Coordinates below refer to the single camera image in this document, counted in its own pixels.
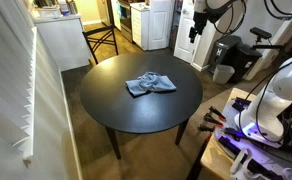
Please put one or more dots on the white tall kitchen cabinet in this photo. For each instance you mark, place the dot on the white tall kitchen cabinet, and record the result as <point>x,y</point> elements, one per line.
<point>152,26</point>

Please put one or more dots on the white kitchen counter cabinet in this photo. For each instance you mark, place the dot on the white kitchen counter cabinet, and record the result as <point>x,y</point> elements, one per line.
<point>64,43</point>

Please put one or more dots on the metal canister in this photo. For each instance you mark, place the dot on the metal canister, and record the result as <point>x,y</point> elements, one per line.
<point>72,6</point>

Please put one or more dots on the white blue labelled container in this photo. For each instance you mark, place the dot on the white blue labelled container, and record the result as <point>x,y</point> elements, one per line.
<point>64,9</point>

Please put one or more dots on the round grey robot base plate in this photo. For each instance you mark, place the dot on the round grey robot base plate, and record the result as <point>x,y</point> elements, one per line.
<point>252,156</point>

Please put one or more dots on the wide black trash bin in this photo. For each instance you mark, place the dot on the wide black trash bin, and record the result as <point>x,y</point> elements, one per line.
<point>246,63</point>

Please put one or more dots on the blue towel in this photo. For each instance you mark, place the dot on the blue towel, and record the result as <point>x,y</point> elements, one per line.
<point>151,83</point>

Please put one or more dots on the black round table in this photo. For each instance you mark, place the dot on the black round table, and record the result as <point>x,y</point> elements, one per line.
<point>139,106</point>

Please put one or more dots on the white cup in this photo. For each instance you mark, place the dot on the white cup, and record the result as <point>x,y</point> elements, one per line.
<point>56,13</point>

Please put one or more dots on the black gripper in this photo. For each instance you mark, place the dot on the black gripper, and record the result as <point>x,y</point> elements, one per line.
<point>200,20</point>

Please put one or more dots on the small white waste bin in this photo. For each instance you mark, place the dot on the small white waste bin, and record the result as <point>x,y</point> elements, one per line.
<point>223,74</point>

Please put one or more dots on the tall black trash can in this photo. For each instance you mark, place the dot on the tall black trash can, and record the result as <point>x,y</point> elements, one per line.
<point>221,50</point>

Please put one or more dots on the stainless oven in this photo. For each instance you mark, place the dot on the stainless oven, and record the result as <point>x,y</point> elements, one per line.
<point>125,20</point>

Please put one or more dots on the black clamp orange trigger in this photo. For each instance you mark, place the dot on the black clamp orange trigger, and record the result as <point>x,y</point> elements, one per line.
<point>212,120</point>
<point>206,128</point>
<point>217,113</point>

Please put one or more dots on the black metal chair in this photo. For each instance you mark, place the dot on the black metal chair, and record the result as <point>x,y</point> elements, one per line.
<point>101,38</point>

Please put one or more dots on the black camera on stand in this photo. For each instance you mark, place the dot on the black camera on stand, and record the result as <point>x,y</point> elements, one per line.
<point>261,32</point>

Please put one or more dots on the white VR controller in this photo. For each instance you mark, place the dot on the white VR controller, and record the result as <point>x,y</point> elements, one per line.
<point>240,163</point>

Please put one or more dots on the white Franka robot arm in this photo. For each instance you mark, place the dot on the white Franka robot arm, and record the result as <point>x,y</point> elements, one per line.
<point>286,86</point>

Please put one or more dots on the light wooden robot stand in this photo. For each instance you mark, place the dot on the light wooden robot stand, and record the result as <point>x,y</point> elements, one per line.
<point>214,160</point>

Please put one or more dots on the white vertical window blinds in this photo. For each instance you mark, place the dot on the white vertical window blinds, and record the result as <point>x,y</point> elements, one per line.
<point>6,83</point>

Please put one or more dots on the white panel door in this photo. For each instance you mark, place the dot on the white panel door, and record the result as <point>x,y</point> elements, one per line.
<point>186,33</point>

